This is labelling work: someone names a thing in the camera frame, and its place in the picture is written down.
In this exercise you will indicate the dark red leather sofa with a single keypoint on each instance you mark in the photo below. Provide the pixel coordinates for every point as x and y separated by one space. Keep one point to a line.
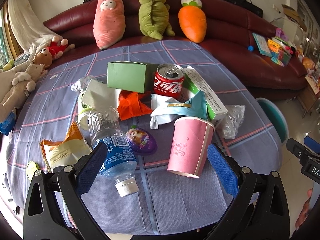
229 34

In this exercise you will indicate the orange carrot plush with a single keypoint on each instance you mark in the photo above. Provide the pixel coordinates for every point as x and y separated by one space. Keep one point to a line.
192 20

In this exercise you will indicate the white green yogurt cup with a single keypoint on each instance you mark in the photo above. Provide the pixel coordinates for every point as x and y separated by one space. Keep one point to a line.
83 112

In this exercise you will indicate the green white carton box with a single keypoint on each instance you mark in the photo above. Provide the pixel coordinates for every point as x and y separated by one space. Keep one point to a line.
194 82

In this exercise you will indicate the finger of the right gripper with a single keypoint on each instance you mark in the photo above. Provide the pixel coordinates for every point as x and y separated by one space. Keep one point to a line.
312 144
299 150

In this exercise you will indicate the black bag behind sofa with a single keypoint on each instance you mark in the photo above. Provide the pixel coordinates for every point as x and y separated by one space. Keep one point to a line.
248 5

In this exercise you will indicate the colourful toy pile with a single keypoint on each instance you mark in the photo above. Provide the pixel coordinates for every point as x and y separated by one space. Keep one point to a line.
281 48

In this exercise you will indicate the purple egg toy shell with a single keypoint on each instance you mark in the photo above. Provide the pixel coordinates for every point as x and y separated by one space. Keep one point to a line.
141 141

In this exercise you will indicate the pink paper cup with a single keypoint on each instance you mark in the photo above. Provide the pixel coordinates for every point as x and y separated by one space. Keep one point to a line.
191 139

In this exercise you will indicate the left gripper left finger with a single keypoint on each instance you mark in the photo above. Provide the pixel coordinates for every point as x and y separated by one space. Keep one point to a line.
42 216

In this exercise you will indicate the wooden side table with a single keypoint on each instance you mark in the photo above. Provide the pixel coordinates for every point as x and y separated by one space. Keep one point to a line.
309 96

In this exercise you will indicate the teal children's book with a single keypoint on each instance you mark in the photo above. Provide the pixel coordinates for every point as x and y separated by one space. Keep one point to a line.
262 45

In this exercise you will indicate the white blanket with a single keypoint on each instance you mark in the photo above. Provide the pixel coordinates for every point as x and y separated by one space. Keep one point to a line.
29 31

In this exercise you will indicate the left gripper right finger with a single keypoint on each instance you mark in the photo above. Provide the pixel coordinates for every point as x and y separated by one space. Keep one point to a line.
259 207

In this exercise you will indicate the crumpled plastic wrapper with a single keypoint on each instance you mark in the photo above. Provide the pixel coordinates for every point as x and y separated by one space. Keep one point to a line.
81 84

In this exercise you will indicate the red cola can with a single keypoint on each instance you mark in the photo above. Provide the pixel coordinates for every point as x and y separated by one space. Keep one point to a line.
169 80

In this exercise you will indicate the clear plastic bag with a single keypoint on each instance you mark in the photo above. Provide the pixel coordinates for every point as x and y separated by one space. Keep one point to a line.
230 124

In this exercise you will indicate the red plush toy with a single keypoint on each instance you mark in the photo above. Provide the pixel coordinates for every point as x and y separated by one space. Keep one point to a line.
58 46

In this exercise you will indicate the green dinosaur plush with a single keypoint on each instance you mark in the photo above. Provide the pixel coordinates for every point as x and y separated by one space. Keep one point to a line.
154 19

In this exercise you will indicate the orange yellow snack bag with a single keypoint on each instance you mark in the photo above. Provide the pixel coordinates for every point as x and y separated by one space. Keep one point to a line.
67 152

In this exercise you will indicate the pink rabbit plush pillow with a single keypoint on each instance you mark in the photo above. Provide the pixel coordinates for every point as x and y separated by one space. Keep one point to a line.
109 23

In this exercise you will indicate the teal trash bin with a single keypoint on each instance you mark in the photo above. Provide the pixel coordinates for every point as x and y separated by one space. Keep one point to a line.
276 117

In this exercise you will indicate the green cardboard box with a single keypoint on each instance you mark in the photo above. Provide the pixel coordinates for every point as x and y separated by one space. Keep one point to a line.
131 76

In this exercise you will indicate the brown teddy bear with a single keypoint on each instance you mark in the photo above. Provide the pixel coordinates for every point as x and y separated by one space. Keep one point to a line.
44 57

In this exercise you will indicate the light blue snack wrapper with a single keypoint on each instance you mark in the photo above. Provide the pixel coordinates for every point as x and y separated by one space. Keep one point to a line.
166 109

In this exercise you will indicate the purple plaid tablecloth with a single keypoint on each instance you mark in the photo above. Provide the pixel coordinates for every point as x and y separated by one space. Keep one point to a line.
166 203

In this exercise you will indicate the red orange snack wrapper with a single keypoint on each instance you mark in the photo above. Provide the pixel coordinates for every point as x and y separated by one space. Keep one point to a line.
130 105

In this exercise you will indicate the green round lid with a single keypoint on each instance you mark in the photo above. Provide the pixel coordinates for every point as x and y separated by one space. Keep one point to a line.
31 168

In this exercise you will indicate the clear plastic water bottle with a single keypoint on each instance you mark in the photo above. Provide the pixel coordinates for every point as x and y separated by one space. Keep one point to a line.
120 162

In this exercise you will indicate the white paper sheet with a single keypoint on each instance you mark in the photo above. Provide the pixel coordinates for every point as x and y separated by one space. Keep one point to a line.
100 97

